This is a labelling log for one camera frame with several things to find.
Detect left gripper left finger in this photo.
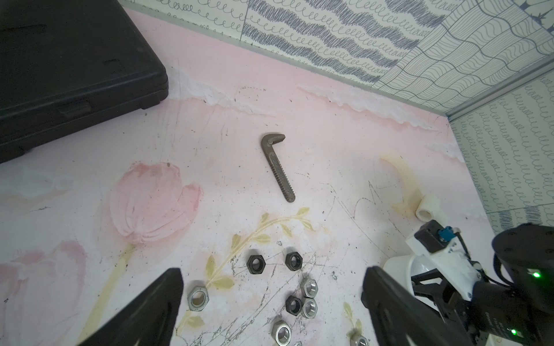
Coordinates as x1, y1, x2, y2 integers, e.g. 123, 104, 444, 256
81, 268, 184, 345

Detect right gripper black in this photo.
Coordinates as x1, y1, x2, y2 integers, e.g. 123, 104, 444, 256
411, 269, 553, 345

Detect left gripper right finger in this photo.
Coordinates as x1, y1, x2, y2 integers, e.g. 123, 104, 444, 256
363, 266, 472, 346

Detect silver nut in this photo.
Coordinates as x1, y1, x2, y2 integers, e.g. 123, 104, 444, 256
301, 278, 318, 298
188, 285, 209, 311
271, 320, 291, 346
302, 298, 318, 319
349, 332, 369, 346

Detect white pipe elbow fitting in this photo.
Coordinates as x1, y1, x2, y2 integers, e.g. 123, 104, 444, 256
416, 194, 448, 226

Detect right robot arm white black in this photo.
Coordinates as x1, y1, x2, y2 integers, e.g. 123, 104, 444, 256
408, 220, 553, 345

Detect black nut centre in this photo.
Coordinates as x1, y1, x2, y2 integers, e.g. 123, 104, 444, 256
285, 295, 303, 316

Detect black nut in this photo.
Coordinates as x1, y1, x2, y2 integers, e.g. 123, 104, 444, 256
285, 252, 303, 271
247, 255, 265, 275
285, 295, 303, 316

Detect black nut upper left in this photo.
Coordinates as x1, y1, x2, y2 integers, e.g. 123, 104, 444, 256
247, 255, 265, 275

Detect black nut upper right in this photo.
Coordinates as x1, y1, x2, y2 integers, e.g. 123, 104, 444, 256
285, 252, 303, 271

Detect rusty wrench jaw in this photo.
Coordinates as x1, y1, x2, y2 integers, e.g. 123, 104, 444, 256
261, 133, 296, 203

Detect black plastic tool case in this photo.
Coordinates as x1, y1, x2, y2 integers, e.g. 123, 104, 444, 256
1, 1, 169, 162

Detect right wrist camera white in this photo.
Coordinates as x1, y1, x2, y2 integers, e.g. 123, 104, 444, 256
406, 220, 482, 301

